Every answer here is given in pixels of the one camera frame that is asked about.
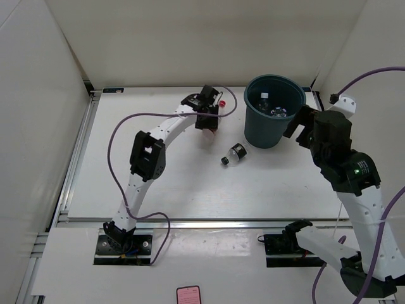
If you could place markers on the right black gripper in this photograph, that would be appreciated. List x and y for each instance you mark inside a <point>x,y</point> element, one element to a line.
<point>302,118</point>

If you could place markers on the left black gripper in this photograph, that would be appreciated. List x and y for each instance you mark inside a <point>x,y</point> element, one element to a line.
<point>212,123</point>

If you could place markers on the red label plastic bottle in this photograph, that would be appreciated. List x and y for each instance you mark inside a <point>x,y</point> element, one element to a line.
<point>209,135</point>

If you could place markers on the blue label plastic bottle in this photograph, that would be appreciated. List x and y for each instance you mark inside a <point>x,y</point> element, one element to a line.
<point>279,112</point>

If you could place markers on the clear unlabelled plastic bottle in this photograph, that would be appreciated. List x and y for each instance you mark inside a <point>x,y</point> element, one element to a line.
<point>264,103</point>

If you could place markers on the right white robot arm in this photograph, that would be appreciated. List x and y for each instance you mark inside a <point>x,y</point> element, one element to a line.
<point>376,268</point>

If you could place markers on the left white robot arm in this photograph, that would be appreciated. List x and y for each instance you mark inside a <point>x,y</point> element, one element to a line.
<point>148,161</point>

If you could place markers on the dark green plastic bin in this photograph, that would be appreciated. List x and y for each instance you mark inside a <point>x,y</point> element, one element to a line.
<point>262,130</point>

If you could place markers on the black label plastic bottle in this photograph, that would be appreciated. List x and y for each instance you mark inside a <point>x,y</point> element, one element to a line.
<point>236,154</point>

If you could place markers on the pink smartphone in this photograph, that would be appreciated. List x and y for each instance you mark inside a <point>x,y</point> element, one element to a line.
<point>188,295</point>

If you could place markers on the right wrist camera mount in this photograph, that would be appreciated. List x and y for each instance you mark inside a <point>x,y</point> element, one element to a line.
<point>344,104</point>

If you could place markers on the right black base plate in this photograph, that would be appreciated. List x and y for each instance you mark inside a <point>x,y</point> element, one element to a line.
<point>280,254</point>

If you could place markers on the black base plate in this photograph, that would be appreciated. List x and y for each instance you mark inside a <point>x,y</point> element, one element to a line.
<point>139,248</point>
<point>280,254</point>

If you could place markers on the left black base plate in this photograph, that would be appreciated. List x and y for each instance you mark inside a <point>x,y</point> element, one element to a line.
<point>139,248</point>

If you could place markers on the aluminium table edge rail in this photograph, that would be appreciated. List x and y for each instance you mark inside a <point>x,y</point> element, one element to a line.
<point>65,222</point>

